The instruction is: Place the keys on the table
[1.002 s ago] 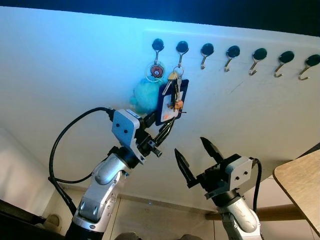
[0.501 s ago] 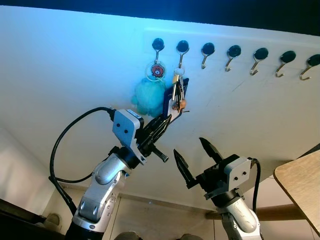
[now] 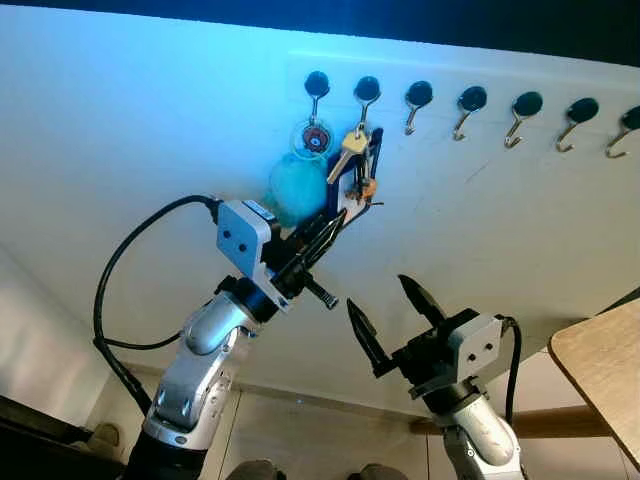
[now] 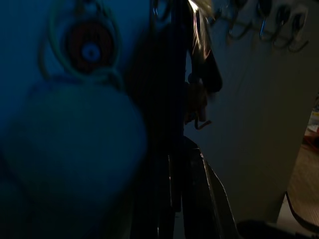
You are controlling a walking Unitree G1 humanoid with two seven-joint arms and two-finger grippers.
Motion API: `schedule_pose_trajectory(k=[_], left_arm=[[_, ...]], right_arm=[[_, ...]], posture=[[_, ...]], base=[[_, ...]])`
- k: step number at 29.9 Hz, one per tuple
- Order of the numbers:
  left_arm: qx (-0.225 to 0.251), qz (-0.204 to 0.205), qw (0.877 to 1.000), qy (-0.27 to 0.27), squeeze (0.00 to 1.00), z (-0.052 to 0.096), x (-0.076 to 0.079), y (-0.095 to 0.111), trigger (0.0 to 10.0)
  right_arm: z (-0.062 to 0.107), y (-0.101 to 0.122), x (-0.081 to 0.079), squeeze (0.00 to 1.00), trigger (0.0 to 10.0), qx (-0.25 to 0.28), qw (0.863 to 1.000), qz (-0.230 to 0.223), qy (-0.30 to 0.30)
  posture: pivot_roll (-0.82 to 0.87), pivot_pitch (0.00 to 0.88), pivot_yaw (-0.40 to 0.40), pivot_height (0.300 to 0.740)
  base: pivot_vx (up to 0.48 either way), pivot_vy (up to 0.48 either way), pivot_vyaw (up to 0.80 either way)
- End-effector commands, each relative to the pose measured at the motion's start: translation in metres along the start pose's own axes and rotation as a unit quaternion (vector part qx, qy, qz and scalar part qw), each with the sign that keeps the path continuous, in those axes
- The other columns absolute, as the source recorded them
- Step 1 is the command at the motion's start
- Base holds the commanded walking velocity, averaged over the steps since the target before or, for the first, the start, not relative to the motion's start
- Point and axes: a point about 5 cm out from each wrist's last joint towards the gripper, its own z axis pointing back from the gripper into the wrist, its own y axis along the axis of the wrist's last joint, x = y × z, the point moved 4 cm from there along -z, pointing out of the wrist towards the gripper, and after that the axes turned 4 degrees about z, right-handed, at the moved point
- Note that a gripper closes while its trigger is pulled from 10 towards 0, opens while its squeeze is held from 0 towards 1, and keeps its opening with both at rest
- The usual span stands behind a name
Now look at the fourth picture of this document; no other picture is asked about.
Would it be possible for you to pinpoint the dark floor cable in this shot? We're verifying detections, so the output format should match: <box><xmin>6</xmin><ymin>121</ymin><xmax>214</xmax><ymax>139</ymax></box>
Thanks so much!
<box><xmin>284</xmin><ymin>191</ymin><xmax>319</xmax><ymax>233</ymax></box>

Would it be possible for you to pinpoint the dark hanging strap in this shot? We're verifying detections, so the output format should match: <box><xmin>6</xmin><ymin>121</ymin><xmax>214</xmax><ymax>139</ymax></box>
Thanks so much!
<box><xmin>124</xmin><ymin>0</ymin><xmax>192</xmax><ymax>152</ymax></box>

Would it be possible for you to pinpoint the metal rack hook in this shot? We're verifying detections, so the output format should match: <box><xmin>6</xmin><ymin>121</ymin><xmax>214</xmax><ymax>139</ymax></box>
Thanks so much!
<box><xmin>226</xmin><ymin>17</ymin><xmax>251</xmax><ymax>46</ymax></box>
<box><xmin>288</xmin><ymin>27</ymin><xmax>310</xmax><ymax>53</ymax></box>
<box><xmin>258</xmin><ymin>17</ymin><xmax>275</xmax><ymax>42</ymax></box>

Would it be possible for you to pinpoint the evil eye wall ornament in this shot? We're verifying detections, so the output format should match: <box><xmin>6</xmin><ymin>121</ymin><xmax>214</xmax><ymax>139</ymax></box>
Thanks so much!
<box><xmin>37</xmin><ymin>0</ymin><xmax>125</xmax><ymax>88</ymax></box>

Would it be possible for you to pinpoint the black glossy strap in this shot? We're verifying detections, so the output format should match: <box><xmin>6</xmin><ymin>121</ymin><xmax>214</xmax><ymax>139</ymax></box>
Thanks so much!
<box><xmin>187</xmin><ymin>0</ymin><xmax>224</xmax><ymax>94</ymax></box>

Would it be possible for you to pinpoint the bunch of metal keys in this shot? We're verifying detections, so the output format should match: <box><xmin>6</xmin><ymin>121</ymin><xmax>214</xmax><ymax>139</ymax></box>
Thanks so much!
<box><xmin>183</xmin><ymin>74</ymin><xmax>213</xmax><ymax>131</ymax></box>

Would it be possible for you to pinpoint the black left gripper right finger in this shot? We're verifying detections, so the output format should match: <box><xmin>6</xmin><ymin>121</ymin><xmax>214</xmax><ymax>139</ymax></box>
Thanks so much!
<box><xmin>180</xmin><ymin>136</ymin><xmax>240</xmax><ymax>239</ymax></box>

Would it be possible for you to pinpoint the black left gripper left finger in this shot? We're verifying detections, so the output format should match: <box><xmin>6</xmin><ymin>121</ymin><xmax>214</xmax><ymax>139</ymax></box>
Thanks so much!
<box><xmin>133</xmin><ymin>148</ymin><xmax>182</xmax><ymax>239</ymax></box>

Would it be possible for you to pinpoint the pale rounded pouch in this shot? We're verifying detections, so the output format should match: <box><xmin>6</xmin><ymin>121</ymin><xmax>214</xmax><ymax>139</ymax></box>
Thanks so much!
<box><xmin>0</xmin><ymin>81</ymin><xmax>150</xmax><ymax>239</ymax></box>

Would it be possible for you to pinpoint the wall key rack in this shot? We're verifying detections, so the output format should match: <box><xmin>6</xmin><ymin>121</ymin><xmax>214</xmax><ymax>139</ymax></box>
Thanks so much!
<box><xmin>209</xmin><ymin>0</ymin><xmax>311</xmax><ymax>28</ymax></box>

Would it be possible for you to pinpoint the colourful clutter pile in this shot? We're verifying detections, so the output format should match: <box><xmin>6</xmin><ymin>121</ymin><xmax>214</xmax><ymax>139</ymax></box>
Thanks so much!
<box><xmin>302</xmin><ymin>93</ymin><xmax>319</xmax><ymax>151</ymax></box>

